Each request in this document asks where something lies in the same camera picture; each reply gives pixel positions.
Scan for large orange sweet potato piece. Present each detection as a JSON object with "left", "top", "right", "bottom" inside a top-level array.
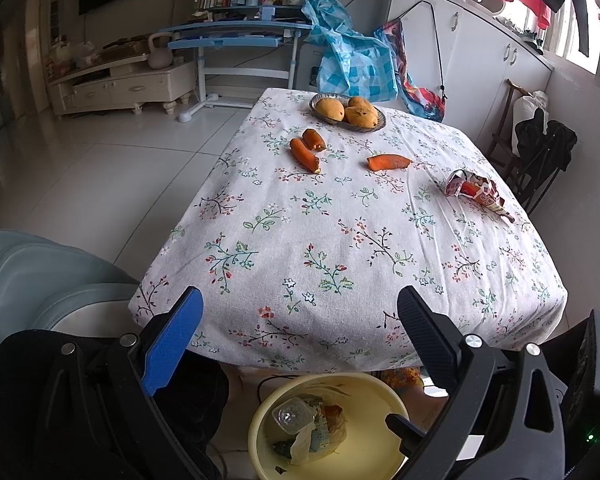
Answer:
[{"left": 366, "top": 154, "right": 413, "bottom": 172}]

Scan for black cloth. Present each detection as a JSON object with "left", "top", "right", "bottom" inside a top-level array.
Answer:
[{"left": 515, "top": 110, "right": 578, "bottom": 176}]

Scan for cream television cabinet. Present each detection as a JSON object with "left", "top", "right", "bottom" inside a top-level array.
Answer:
[{"left": 47, "top": 57, "right": 196, "bottom": 116}]

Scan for blue study desk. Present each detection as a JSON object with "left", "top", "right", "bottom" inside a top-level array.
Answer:
[{"left": 159, "top": 5, "right": 313, "bottom": 123}]

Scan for grey-blue padded chair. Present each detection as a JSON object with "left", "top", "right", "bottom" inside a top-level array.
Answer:
[{"left": 0, "top": 230, "right": 141, "bottom": 361}]

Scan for beige kettlebell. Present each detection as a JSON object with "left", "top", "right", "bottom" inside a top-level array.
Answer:
[{"left": 147, "top": 32, "right": 173, "bottom": 70}]

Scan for yellow plastic basin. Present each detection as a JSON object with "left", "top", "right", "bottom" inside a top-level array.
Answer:
[{"left": 247, "top": 372, "right": 418, "bottom": 480}]

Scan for colourful printed bag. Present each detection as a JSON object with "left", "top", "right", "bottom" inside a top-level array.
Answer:
[{"left": 375, "top": 19, "right": 446, "bottom": 122}]

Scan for white plastic bag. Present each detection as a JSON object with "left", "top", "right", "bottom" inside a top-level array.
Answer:
[{"left": 289, "top": 422, "right": 318, "bottom": 465}]

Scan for red snack wrapper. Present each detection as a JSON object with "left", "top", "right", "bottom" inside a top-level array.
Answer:
[{"left": 444, "top": 169, "right": 515, "bottom": 223}]

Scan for person's black trousers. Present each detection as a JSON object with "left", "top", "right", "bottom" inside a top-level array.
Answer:
[{"left": 0, "top": 330, "right": 231, "bottom": 480}]

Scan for wooden chair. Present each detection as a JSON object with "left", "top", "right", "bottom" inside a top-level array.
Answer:
[{"left": 487, "top": 79, "right": 546, "bottom": 211}]

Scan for white cabinet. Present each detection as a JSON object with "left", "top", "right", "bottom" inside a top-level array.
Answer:
[{"left": 385, "top": 0, "right": 553, "bottom": 161}]

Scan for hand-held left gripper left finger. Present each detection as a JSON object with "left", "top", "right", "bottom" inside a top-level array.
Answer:
[{"left": 32, "top": 286, "right": 205, "bottom": 480}]

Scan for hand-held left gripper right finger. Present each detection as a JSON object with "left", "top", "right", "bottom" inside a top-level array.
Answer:
[{"left": 396, "top": 285, "right": 568, "bottom": 480}]

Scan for black hanging cord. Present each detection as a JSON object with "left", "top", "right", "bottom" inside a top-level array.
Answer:
[{"left": 400, "top": 1, "right": 448, "bottom": 106}]

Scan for white cloth bag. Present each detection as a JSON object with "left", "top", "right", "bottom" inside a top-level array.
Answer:
[{"left": 512, "top": 91, "right": 550, "bottom": 133}]

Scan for silver fruit plate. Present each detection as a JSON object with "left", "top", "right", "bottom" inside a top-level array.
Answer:
[{"left": 309, "top": 93, "right": 387, "bottom": 132}]

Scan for light blue milk carton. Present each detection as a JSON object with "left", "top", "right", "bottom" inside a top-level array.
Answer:
[{"left": 307, "top": 412, "right": 348, "bottom": 458}]

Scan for blue checked plastic bag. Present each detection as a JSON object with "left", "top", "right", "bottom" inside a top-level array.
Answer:
[{"left": 300, "top": 0, "right": 398, "bottom": 103}]

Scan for black floor cable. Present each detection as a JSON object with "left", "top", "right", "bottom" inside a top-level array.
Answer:
[{"left": 257, "top": 375, "right": 291, "bottom": 397}]

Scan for clear plastic container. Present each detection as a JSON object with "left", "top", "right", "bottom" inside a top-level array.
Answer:
[{"left": 271, "top": 396, "right": 317, "bottom": 435}]

